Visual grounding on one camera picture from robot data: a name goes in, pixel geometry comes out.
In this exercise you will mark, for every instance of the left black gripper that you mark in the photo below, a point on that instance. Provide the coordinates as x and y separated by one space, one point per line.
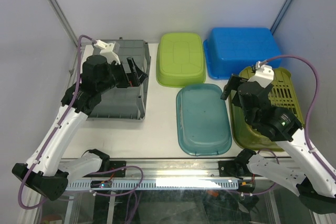
134 79

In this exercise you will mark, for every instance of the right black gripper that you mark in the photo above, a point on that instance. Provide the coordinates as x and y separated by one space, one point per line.
233 81

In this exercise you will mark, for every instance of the grey tray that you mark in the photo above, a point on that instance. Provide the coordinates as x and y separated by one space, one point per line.
129 103

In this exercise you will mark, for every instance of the blue plastic tub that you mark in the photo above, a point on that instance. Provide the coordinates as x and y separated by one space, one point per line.
229 50

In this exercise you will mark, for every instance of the lime green shallow tub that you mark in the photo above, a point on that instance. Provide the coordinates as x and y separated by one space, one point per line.
180 60

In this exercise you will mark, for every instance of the olive green slotted basket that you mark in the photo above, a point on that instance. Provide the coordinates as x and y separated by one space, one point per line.
283 95

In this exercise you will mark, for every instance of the teal translucent tub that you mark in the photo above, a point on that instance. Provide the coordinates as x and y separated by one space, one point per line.
203 127

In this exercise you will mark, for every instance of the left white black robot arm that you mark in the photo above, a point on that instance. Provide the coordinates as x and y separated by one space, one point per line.
42 172

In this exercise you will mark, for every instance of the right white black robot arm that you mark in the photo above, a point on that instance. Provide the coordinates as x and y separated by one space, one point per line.
314 184

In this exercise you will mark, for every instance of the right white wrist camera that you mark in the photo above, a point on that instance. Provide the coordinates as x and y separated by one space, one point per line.
264 74

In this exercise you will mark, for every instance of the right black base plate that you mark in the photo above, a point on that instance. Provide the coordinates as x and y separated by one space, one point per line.
227 169

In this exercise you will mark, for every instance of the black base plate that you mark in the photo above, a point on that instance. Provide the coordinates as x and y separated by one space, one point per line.
227 169
113 164

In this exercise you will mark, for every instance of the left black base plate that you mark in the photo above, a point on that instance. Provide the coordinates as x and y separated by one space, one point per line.
113 164

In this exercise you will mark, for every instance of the aluminium mounting rail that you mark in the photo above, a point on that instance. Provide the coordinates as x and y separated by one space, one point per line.
187 167

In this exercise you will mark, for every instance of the white slotted cable duct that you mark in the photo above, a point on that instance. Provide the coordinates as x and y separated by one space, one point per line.
155 184

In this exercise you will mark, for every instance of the right aluminium frame post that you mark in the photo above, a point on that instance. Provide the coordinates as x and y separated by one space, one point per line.
288 1

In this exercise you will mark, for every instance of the aluminium frame post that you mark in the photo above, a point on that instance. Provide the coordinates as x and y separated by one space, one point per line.
288 1
64 21

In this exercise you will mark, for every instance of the left aluminium frame post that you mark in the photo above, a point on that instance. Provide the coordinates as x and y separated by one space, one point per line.
64 21

